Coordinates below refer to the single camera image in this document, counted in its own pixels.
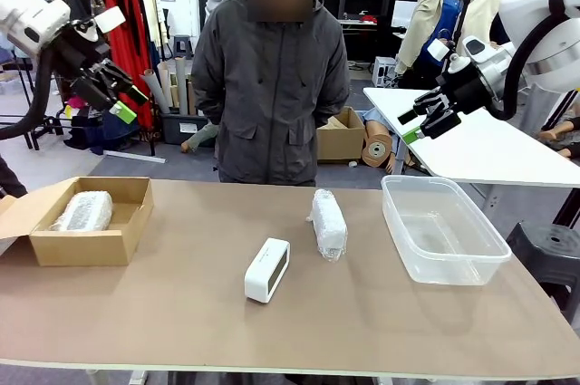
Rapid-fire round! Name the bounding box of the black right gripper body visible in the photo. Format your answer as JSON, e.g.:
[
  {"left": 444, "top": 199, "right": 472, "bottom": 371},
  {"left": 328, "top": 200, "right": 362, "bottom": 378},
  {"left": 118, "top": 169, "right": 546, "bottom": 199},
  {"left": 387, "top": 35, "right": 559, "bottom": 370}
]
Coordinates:
[{"left": 436, "top": 60, "right": 495, "bottom": 115}]

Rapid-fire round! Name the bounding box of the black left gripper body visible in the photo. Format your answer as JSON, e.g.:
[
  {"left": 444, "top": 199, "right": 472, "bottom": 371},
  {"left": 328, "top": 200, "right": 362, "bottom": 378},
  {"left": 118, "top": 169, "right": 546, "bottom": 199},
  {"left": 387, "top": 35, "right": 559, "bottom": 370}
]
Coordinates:
[{"left": 51, "top": 24, "right": 112, "bottom": 82}]

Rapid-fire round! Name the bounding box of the bubble-wrapped clock with speckled face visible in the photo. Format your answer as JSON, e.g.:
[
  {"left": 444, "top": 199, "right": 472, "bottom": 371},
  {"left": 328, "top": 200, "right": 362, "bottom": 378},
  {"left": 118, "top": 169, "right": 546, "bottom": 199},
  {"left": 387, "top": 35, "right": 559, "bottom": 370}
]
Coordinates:
[{"left": 48, "top": 189, "right": 114, "bottom": 233}]

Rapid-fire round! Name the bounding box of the bubble-wrapped plain white clock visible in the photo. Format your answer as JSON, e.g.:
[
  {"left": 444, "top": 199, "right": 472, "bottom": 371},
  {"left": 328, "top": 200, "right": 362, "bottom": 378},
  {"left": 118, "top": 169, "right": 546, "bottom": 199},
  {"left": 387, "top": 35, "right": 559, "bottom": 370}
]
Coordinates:
[{"left": 305, "top": 188, "right": 349, "bottom": 263}]

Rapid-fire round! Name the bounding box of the unwrapped white digital clock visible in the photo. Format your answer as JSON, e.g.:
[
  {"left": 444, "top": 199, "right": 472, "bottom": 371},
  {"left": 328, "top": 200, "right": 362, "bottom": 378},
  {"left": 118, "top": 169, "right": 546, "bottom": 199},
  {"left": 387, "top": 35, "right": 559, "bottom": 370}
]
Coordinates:
[{"left": 244, "top": 236, "right": 291, "bottom": 303}]

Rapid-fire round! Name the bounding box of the red hanging dress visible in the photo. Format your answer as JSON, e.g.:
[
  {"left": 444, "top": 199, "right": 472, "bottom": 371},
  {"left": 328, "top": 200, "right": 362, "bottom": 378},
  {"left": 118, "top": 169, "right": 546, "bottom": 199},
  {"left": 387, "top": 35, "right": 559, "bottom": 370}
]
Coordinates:
[{"left": 100, "top": 0, "right": 154, "bottom": 128}]

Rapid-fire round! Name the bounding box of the grey leaning paper roll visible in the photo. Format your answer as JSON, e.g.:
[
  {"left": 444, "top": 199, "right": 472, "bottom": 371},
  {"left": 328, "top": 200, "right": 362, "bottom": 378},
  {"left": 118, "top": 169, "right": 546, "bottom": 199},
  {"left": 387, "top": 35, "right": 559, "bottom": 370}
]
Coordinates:
[{"left": 140, "top": 68, "right": 171, "bottom": 114}]

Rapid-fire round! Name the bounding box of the beige paper roll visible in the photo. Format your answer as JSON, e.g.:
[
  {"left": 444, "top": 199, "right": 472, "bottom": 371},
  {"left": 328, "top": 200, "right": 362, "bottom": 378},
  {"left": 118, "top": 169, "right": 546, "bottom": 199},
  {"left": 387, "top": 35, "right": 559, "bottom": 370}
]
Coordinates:
[{"left": 157, "top": 61, "right": 176, "bottom": 110}]

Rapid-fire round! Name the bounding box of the white cube case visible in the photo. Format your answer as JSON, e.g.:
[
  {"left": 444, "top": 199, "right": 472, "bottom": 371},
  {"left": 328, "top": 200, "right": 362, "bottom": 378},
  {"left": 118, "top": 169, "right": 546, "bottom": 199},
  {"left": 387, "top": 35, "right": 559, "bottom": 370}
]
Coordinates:
[{"left": 372, "top": 56, "right": 400, "bottom": 87}]

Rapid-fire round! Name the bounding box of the black hanging garment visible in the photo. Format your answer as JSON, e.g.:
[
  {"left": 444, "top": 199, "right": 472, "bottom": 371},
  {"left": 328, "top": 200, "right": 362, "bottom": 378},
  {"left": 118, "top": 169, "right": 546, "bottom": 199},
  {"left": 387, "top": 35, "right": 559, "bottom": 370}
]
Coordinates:
[{"left": 67, "top": 0, "right": 105, "bottom": 24}]

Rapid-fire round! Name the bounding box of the brown cardboard spool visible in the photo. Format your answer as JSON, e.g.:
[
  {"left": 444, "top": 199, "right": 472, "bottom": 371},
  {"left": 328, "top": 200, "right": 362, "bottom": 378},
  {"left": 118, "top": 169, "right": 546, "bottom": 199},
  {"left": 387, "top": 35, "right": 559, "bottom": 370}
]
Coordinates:
[{"left": 361, "top": 120, "right": 394, "bottom": 169}]

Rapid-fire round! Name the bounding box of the white side table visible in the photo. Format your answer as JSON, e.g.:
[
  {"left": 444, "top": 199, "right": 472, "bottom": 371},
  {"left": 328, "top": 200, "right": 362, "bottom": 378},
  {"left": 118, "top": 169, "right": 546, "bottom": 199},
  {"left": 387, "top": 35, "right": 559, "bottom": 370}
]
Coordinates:
[{"left": 363, "top": 85, "right": 580, "bottom": 189}]

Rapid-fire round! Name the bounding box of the tall grey tube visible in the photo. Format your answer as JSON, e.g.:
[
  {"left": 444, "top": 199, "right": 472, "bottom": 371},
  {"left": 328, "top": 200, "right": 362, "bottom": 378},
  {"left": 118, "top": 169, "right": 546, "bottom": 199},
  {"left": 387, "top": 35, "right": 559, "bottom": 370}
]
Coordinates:
[{"left": 175, "top": 56, "right": 189, "bottom": 115}]

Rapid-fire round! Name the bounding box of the black stand pole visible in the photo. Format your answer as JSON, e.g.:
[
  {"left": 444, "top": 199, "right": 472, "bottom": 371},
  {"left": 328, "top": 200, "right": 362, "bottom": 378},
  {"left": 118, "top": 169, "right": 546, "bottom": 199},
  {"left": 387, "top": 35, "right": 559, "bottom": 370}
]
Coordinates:
[{"left": 450, "top": 0, "right": 479, "bottom": 58}]

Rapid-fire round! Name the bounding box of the small grey step stool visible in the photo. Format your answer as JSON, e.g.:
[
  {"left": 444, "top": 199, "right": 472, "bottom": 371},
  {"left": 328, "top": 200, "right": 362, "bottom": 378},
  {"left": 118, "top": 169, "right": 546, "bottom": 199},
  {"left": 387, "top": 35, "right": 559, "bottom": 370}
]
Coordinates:
[{"left": 173, "top": 34, "right": 195, "bottom": 60}]

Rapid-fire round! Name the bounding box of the black storage bin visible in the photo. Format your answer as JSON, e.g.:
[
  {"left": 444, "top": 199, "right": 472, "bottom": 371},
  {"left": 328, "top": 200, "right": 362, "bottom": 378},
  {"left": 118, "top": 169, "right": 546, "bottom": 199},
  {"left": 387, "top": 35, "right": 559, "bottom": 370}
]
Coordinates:
[{"left": 159, "top": 109, "right": 209, "bottom": 145}]

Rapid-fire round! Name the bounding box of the brown paper roll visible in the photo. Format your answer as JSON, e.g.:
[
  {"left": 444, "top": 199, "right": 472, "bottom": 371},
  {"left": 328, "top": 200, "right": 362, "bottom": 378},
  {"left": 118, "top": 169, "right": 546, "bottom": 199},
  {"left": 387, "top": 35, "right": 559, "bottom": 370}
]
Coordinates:
[{"left": 187, "top": 72, "right": 198, "bottom": 117}]

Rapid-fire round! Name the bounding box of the metal bar on floor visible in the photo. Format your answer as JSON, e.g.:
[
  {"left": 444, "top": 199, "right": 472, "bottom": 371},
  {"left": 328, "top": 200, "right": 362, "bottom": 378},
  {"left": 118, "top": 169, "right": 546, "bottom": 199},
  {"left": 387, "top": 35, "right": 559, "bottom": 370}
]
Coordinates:
[{"left": 104, "top": 150, "right": 168, "bottom": 164}]

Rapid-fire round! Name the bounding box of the cream hanging garment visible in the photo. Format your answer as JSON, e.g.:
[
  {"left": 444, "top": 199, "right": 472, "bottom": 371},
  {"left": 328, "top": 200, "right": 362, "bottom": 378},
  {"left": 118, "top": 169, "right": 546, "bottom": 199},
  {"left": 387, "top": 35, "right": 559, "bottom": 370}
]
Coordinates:
[{"left": 138, "top": 0, "right": 169, "bottom": 44}]

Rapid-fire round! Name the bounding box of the mannequin in beige coat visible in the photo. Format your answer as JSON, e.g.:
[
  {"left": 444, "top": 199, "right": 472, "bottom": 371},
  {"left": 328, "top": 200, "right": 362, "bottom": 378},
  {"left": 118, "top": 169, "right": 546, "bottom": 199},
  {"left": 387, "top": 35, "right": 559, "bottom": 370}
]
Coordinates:
[{"left": 396, "top": 0, "right": 484, "bottom": 87}]

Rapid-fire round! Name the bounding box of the white monitor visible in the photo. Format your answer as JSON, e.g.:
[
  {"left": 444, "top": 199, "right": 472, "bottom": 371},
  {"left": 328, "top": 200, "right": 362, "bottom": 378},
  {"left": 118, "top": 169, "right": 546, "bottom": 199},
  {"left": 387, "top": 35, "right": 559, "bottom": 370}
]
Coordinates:
[{"left": 391, "top": 0, "right": 421, "bottom": 28}]

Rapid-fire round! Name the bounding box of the background cardboard box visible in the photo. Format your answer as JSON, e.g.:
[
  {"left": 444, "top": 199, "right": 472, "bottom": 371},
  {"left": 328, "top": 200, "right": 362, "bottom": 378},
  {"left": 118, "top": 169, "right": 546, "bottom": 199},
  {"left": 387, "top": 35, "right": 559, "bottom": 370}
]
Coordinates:
[{"left": 316, "top": 106, "right": 367, "bottom": 165}]

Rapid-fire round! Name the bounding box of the lying bare mannequin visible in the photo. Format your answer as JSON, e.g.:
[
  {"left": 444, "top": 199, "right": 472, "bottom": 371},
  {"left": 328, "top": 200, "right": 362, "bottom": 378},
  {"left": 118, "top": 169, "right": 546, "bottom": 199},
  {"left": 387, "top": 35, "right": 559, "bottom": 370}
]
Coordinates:
[{"left": 538, "top": 115, "right": 580, "bottom": 159}]

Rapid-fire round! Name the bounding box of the clear plastic container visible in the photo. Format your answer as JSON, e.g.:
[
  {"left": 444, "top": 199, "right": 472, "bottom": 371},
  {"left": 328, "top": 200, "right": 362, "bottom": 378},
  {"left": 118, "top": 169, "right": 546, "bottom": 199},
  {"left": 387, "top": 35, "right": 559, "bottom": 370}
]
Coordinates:
[{"left": 380, "top": 174, "right": 513, "bottom": 286}]

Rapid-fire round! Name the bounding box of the open brown cardboard box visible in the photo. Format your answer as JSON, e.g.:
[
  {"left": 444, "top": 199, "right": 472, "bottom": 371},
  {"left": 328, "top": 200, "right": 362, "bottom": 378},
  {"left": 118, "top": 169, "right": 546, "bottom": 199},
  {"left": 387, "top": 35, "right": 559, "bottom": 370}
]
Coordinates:
[{"left": 0, "top": 175, "right": 155, "bottom": 267}]

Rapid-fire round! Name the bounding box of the person in grey jacket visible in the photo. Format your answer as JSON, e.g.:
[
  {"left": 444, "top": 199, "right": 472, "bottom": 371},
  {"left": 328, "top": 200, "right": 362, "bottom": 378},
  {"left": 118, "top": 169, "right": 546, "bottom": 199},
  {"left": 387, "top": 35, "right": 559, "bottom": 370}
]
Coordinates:
[{"left": 190, "top": 0, "right": 351, "bottom": 187}]

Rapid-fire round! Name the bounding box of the black plastic stool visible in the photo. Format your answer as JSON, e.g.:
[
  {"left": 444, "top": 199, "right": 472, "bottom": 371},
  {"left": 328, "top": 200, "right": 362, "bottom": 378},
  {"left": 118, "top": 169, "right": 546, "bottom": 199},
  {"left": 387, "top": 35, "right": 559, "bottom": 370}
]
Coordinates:
[{"left": 505, "top": 220, "right": 580, "bottom": 313}]

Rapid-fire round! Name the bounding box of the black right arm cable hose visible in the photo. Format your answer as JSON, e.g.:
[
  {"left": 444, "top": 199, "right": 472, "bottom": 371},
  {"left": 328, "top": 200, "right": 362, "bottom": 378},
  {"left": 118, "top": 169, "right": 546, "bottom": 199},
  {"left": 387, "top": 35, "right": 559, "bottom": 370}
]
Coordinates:
[{"left": 487, "top": 8, "right": 575, "bottom": 121}]

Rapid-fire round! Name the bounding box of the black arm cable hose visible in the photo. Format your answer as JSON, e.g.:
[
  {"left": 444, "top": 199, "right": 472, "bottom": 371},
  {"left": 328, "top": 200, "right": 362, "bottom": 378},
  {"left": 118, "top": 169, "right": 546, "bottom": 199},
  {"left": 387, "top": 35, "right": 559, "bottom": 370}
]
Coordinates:
[
  {"left": 487, "top": 8, "right": 575, "bottom": 121},
  {"left": 0, "top": 47, "right": 56, "bottom": 141}
]

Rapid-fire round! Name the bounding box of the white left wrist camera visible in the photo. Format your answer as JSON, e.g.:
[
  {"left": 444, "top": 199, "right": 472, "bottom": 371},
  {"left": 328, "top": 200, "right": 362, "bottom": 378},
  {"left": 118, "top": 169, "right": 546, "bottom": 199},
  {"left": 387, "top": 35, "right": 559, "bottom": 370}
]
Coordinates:
[{"left": 72, "top": 6, "right": 127, "bottom": 42}]

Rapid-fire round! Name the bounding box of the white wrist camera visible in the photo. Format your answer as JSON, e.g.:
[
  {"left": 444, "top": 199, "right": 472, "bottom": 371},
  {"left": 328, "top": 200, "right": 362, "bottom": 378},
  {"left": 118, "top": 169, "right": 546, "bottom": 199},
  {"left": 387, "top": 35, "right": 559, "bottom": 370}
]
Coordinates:
[
  {"left": 72, "top": 6, "right": 127, "bottom": 42},
  {"left": 427, "top": 37, "right": 472, "bottom": 72}
]

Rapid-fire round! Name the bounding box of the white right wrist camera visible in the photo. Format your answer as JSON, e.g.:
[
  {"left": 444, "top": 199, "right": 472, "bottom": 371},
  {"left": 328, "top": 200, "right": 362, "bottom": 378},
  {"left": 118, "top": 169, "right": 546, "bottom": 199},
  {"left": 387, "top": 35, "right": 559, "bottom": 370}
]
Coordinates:
[{"left": 427, "top": 37, "right": 472, "bottom": 72}]

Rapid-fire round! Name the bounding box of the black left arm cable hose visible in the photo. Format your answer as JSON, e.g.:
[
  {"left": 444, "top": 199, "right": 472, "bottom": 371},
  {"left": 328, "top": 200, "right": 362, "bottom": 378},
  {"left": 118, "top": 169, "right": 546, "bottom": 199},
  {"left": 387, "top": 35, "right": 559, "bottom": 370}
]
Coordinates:
[{"left": 0, "top": 47, "right": 56, "bottom": 141}]

